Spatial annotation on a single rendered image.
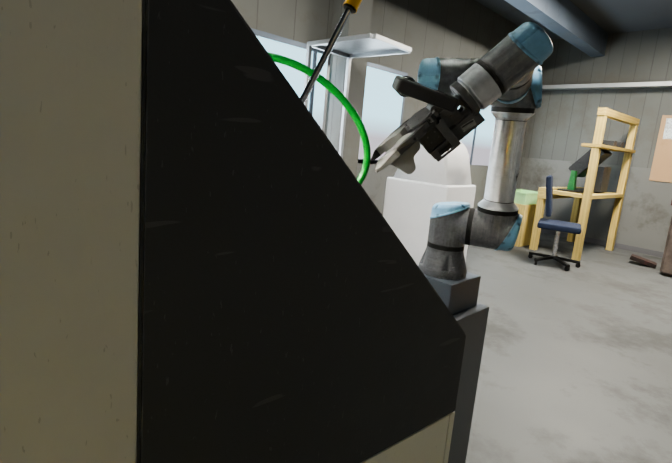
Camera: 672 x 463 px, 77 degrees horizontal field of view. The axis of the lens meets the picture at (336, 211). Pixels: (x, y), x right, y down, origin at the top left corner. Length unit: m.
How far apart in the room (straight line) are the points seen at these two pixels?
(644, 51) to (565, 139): 1.64
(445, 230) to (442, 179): 2.82
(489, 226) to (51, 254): 1.13
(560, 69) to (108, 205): 8.36
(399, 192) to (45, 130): 4.06
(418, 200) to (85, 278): 3.92
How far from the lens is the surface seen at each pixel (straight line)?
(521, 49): 0.82
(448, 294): 1.32
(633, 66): 8.28
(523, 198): 6.72
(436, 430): 0.91
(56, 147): 0.42
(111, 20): 0.43
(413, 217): 4.27
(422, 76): 0.93
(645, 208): 8.04
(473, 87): 0.80
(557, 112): 8.46
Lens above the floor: 1.29
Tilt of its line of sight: 9 degrees down
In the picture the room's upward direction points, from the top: 5 degrees clockwise
